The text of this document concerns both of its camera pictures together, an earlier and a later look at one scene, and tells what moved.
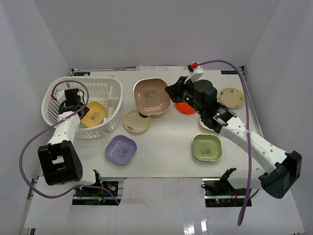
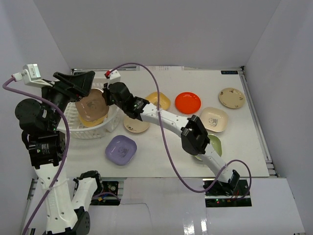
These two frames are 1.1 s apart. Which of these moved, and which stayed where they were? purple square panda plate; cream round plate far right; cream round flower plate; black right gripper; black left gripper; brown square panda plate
Moved: black left gripper; brown square panda plate; black right gripper
Stayed: cream round plate far right; cream round flower plate; purple square panda plate
